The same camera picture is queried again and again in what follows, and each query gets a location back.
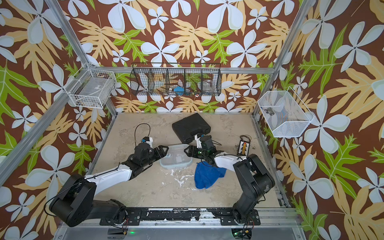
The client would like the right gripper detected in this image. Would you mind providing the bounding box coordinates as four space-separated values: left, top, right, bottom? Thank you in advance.
183 144 209 160

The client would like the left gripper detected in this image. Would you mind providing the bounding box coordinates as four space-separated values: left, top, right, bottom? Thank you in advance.
142 145 170 168

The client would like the teal-rimmed lunch box lid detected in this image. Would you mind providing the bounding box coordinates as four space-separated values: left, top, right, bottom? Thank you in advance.
159 143 193 169

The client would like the clear lunch box container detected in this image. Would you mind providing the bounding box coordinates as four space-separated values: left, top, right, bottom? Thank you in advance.
159 143 193 170

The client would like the blue microfiber cloth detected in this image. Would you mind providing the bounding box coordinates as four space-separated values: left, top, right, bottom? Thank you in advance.
194 161 227 189

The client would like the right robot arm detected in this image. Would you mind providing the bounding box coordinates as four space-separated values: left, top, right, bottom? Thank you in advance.
184 135 275 224

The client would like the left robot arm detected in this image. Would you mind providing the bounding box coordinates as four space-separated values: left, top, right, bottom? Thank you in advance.
49 137 169 227

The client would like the black plastic tool case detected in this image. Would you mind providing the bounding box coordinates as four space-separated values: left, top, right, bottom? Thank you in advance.
172 113 211 144

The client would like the black yellow charger box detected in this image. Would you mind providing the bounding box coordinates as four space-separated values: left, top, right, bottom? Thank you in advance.
237 135 252 156

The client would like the blue item in basket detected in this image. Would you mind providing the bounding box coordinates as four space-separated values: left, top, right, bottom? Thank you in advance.
174 87 185 96

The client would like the dark item in mesh basket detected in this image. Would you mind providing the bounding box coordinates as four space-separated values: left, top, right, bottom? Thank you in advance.
264 108 275 116

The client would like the white mesh basket right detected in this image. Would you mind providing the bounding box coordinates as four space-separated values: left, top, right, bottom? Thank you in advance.
258 87 315 138

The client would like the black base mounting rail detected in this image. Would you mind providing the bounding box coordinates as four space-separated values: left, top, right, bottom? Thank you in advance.
100 208 261 227

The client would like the black wire wall basket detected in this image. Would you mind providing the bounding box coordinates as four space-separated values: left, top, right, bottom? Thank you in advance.
129 63 222 97

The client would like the white wire basket left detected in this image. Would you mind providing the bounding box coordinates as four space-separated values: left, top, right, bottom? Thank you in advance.
66 64 117 109

